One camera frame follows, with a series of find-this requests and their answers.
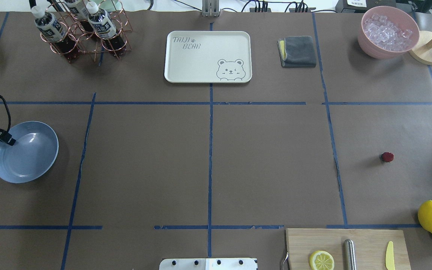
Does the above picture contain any blue round plate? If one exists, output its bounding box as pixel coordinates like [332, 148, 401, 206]
[0, 121, 59, 183]

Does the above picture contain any red strawberry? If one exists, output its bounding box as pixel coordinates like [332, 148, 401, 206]
[379, 152, 394, 163]

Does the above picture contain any dark tea bottle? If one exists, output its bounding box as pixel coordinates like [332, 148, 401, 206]
[64, 0, 94, 33]
[31, 5, 79, 60]
[86, 1, 126, 57]

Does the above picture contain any cream bear tray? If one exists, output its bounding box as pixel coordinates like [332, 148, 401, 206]
[164, 31, 252, 83]

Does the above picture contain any grey folded cloth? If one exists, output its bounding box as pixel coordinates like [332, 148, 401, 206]
[277, 36, 317, 68]

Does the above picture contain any lemon half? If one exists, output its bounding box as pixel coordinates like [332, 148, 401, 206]
[309, 250, 335, 270]

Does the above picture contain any wooden cutting board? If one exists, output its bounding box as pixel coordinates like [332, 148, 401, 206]
[286, 228, 411, 270]

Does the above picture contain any pink bowl of ice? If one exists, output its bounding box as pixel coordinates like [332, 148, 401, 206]
[358, 6, 420, 59]

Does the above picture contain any yellow plastic knife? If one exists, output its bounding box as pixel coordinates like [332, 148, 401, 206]
[385, 241, 395, 270]

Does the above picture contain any copper wire bottle rack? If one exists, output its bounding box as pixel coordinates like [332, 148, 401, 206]
[40, 0, 133, 64]

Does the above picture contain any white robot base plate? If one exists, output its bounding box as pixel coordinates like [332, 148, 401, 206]
[159, 258, 258, 270]

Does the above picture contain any steel knife handle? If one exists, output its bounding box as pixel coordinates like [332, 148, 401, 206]
[343, 239, 357, 270]

